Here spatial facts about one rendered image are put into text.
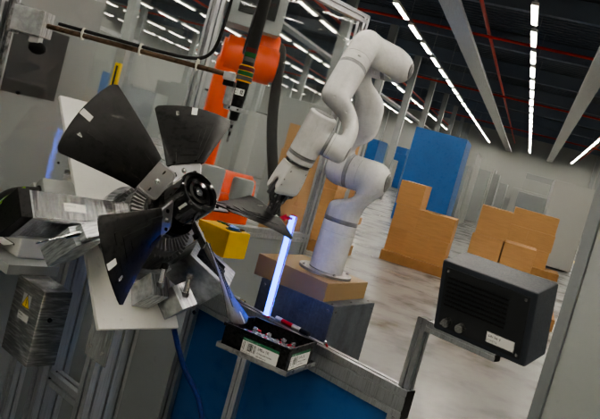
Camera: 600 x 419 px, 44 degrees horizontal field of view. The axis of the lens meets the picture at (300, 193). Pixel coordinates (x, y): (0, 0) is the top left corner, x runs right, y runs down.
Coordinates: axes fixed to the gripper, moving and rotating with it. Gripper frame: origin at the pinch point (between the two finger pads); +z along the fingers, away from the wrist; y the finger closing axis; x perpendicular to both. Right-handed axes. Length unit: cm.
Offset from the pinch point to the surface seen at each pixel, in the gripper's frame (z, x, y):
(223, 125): -14.0, -19.6, 14.2
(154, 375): 104, -44, -37
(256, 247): 49, -60, -76
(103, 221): 5, 12, 63
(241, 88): -28.4, -9.7, 23.9
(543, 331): -17, 79, -16
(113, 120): -9, -15, 53
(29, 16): -17, -58, 61
